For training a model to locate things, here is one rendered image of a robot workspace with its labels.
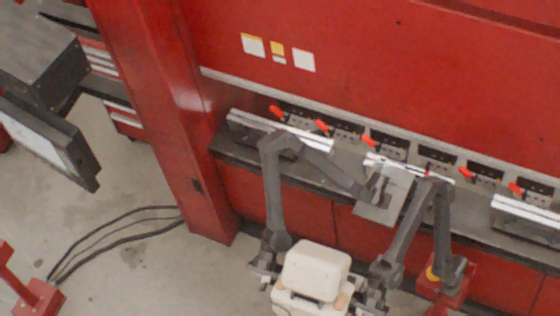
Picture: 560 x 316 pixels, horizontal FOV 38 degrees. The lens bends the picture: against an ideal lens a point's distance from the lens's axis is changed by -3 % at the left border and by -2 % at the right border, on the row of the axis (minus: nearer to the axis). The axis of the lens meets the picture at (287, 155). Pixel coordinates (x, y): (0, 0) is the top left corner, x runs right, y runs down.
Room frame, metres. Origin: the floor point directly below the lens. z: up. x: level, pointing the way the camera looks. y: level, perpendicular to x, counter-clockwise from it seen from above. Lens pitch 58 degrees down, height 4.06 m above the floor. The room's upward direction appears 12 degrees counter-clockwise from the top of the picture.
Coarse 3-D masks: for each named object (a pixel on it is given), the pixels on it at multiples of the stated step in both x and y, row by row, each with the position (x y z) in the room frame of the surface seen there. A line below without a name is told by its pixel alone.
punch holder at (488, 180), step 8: (472, 160) 1.54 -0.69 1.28; (472, 168) 1.54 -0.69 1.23; (480, 168) 1.52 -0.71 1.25; (488, 168) 1.50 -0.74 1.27; (496, 168) 1.49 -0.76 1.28; (464, 176) 1.55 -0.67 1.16; (480, 176) 1.52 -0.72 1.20; (488, 176) 1.50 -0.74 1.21; (496, 176) 1.48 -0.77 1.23; (504, 176) 1.53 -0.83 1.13; (480, 184) 1.51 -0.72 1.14; (488, 184) 1.49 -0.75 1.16; (496, 184) 1.48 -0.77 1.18
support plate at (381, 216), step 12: (372, 168) 1.76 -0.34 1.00; (408, 180) 1.67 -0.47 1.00; (396, 192) 1.63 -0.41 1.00; (408, 192) 1.62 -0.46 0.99; (360, 204) 1.61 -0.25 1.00; (396, 204) 1.57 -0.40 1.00; (360, 216) 1.56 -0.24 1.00; (372, 216) 1.54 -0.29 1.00; (384, 216) 1.53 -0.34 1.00; (396, 216) 1.52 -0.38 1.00
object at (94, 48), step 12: (84, 36) 2.84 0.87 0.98; (84, 48) 2.78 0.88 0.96; (96, 48) 2.76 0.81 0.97; (96, 60) 2.76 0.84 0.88; (108, 60) 2.73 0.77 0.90; (96, 72) 2.81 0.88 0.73; (108, 72) 2.73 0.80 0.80; (108, 108) 2.83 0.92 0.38; (120, 108) 2.75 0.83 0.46; (120, 120) 2.78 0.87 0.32; (132, 120) 2.74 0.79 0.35; (120, 132) 2.83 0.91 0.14; (132, 132) 2.78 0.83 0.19
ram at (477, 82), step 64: (192, 0) 2.17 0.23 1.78; (256, 0) 2.01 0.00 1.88; (320, 0) 1.87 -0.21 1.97; (384, 0) 1.74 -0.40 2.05; (448, 0) 1.67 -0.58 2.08; (256, 64) 2.04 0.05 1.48; (320, 64) 1.88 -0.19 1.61; (384, 64) 1.74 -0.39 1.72; (448, 64) 1.61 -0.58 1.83; (512, 64) 1.50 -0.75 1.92; (384, 128) 1.75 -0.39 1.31; (448, 128) 1.60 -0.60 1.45; (512, 128) 1.47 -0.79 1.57
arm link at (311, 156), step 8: (288, 136) 1.64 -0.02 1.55; (288, 144) 1.62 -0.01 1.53; (296, 144) 1.62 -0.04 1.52; (304, 144) 1.64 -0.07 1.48; (296, 152) 1.62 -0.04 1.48; (304, 152) 1.62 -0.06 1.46; (312, 152) 1.62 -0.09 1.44; (304, 160) 1.61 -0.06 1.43; (312, 160) 1.60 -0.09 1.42; (320, 160) 1.60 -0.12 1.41; (328, 160) 1.61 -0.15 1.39; (320, 168) 1.58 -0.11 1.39; (328, 168) 1.58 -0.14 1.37; (336, 168) 1.59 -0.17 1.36; (328, 176) 1.57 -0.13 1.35; (336, 176) 1.57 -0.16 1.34; (344, 176) 1.57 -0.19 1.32; (344, 184) 1.54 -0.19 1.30; (352, 184) 1.54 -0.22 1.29; (360, 184) 1.54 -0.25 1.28; (352, 192) 1.52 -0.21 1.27; (360, 200) 1.50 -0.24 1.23
